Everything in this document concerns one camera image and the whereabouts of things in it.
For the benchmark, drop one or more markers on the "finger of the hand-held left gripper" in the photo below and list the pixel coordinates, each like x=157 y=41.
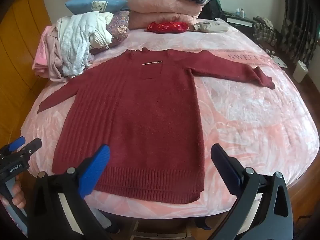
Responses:
x=17 y=142
x=33 y=146

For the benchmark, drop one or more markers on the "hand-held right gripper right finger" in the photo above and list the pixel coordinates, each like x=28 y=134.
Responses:
x=226 y=166

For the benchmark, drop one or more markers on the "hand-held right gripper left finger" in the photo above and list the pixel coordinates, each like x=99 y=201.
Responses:
x=96 y=172

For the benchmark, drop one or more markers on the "dark red knit sweater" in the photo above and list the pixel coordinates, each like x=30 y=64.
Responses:
x=140 y=120

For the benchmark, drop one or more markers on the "person's left hand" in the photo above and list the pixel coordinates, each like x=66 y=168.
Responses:
x=16 y=192

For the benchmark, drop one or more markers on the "pink patterned bed blanket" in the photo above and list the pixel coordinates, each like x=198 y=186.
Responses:
x=250 y=120

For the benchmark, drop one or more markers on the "mauve garment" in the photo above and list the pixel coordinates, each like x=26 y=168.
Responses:
x=53 y=66

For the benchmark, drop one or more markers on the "pink garment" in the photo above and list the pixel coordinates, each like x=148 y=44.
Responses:
x=40 y=55

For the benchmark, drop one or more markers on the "light blue striped garment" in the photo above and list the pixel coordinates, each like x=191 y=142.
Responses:
x=72 y=42

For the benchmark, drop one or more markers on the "white dotted round object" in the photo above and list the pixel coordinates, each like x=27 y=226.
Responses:
x=279 y=61

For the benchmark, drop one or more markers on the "white waste bin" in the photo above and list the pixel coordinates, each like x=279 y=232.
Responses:
x=300 y=72

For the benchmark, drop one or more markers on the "white garment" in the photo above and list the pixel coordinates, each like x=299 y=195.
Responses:
x=100 y=38

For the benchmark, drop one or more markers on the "beige pouch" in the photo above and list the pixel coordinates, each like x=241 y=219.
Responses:
x=210 y=27

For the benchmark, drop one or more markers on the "plaid cloth on chair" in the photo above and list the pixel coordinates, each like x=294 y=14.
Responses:
x=265 y=31

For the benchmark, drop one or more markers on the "dark bedside table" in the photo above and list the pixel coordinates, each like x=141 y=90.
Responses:
x=237 y=20

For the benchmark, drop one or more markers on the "paisley pillow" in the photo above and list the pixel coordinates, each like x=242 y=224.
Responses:
x=120 y=27

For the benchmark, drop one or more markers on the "blue pillow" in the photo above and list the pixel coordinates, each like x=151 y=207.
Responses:
x=80 y=5

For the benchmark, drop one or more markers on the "red embroidered pouch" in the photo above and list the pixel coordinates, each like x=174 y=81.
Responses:
x=166 y=27

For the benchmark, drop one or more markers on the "small white bottle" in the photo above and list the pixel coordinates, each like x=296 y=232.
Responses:
x=242 y=13

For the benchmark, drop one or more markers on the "dark hanging clothing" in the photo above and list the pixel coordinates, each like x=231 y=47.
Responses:
x=213 y=7

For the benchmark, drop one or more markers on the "folded pink blanket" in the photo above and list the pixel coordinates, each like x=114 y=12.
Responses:
x=162 y=3
x=160 y=20

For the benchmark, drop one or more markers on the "dark curtain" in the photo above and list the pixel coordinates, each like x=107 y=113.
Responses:
x=300 y=17

